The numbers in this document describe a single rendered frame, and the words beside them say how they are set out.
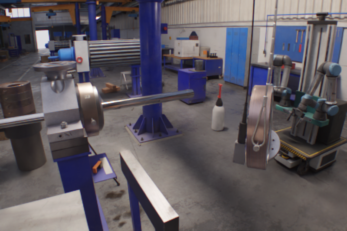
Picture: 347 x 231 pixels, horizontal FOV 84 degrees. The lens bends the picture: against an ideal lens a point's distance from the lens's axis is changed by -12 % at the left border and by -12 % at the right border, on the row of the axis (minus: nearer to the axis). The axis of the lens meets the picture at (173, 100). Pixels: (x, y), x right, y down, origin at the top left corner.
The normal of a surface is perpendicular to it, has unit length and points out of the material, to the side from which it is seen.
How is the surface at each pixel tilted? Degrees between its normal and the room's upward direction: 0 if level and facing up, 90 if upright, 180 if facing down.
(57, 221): 0
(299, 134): 90
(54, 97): 45
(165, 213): 0
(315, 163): 90
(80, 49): 90
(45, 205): 0
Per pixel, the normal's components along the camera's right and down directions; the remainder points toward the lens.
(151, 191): 0.00, -0.95
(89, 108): 0.46, -0.07
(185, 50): 0.46, 0.27
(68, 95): 0.34, -0.49
